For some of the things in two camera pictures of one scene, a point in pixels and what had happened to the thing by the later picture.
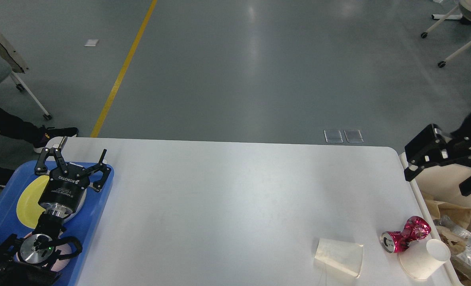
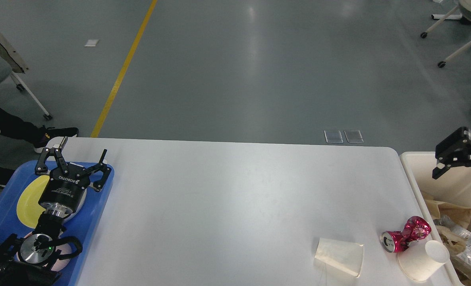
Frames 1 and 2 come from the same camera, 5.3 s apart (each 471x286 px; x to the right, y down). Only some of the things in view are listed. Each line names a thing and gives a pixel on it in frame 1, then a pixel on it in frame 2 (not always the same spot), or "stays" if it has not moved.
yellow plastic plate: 29,209 stays
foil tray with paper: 470,257 stays
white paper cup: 421,257 stays
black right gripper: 469,146 to 458,149
